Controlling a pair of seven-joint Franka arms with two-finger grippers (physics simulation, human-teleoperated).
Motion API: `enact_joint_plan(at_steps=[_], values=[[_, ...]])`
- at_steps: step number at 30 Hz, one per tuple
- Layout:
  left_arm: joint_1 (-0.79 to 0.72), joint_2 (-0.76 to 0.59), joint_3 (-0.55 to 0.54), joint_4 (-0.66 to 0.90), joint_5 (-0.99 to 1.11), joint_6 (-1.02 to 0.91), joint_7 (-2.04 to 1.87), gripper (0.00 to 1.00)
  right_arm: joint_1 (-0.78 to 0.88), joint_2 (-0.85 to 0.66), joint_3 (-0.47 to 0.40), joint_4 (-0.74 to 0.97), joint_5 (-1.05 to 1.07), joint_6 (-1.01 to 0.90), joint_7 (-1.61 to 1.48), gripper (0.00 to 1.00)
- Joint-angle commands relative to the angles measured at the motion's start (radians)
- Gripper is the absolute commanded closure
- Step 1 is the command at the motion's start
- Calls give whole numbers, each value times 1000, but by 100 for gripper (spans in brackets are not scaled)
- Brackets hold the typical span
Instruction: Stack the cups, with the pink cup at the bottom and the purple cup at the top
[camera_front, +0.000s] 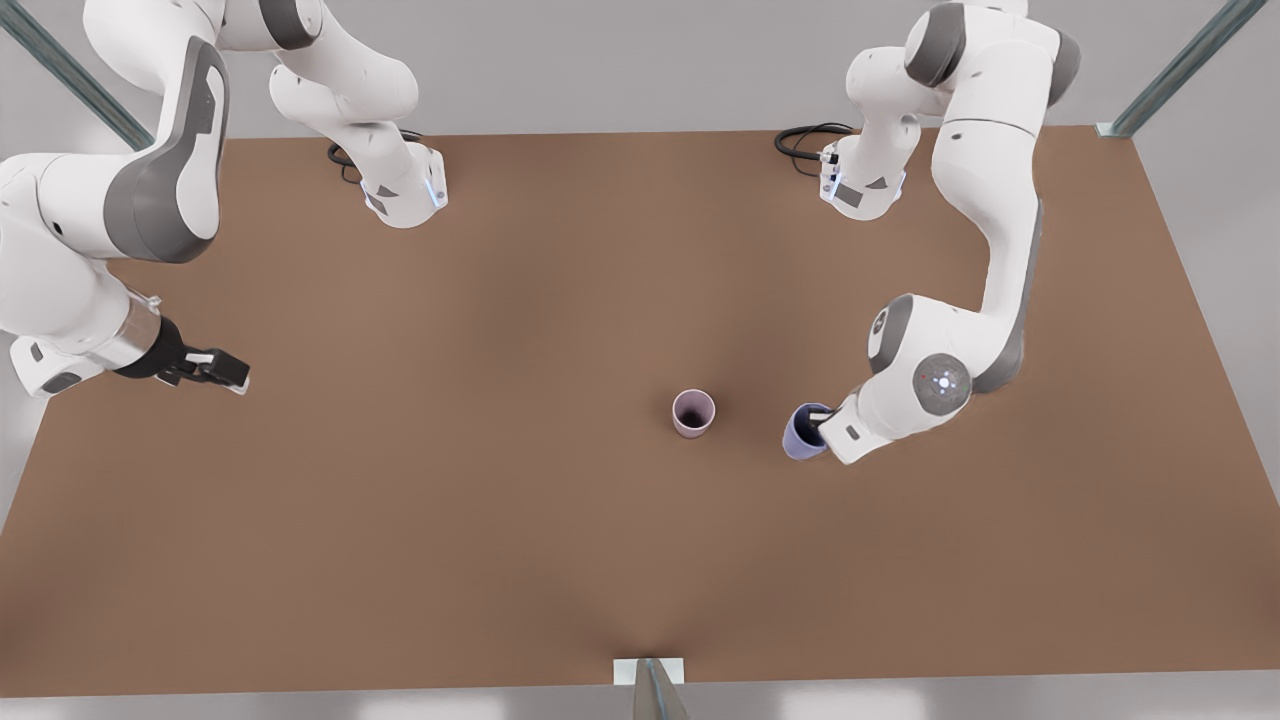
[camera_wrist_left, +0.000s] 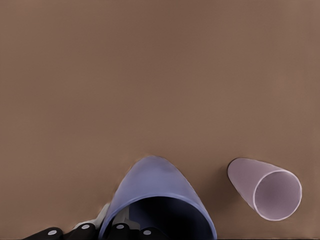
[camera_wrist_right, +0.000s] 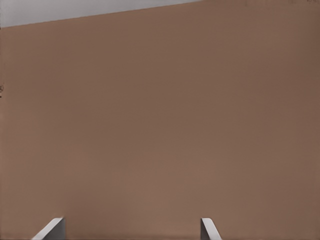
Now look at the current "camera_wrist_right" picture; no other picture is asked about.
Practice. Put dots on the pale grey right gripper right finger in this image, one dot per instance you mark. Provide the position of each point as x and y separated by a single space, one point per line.
209 230

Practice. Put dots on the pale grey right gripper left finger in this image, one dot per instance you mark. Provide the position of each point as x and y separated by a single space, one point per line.
53 230

